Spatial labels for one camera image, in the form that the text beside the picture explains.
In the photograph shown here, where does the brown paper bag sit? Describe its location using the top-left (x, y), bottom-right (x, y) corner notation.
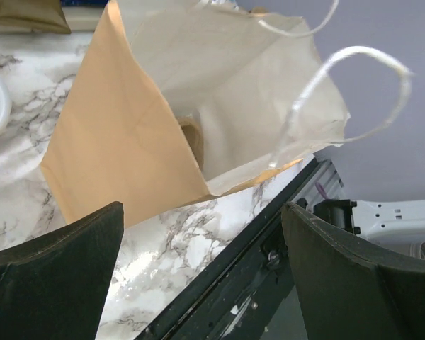
top-left (39, 0), bottom-right (415, 230)

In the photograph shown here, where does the single cardboard cup carrier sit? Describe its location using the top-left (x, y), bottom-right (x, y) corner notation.
top-left (177, 116), bottom-right (204, 170)

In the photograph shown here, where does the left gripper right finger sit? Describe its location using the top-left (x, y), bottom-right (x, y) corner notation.
top-left (281, 203), bottom-right (425, 339)

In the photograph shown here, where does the orange Kettle chips bag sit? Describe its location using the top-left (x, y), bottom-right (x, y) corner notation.
top-left (0, 0), bottom-right (71, 34)

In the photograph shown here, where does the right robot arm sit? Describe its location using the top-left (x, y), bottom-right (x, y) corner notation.
top-left (312, 200), bottom-right (425, 260)

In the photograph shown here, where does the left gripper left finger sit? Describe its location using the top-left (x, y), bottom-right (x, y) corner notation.
top-left (0, 202), bottom-right (124, 339)

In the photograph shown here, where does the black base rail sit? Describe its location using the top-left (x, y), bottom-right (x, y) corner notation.
top-left (138, 159), bottom-right (341, 339)

